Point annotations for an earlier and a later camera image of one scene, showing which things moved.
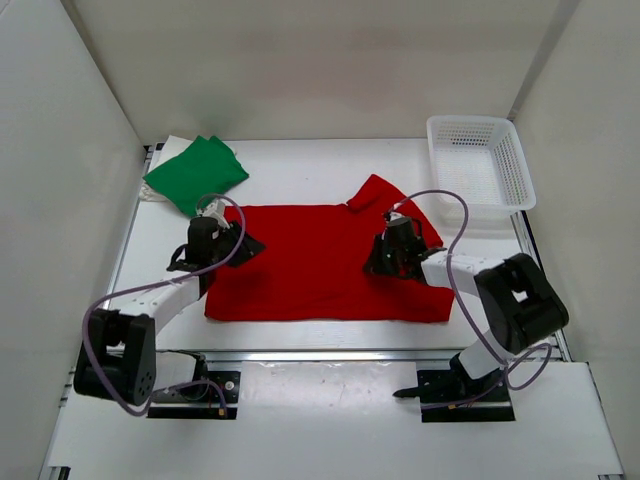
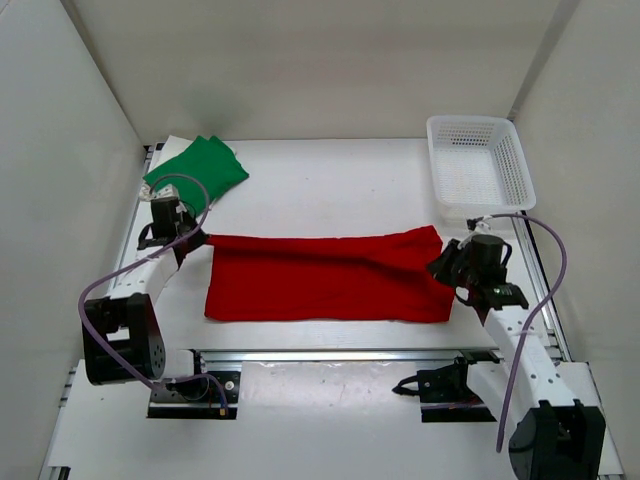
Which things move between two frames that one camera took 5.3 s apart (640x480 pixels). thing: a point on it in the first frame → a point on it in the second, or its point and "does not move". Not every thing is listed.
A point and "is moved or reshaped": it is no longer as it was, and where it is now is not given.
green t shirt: (204, 169) does not move
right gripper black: (374, 265) → (439, 268)
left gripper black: (248, 248) → (199, 239)
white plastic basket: (482, 159) does not move
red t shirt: (313, 265) is moved or reshaped
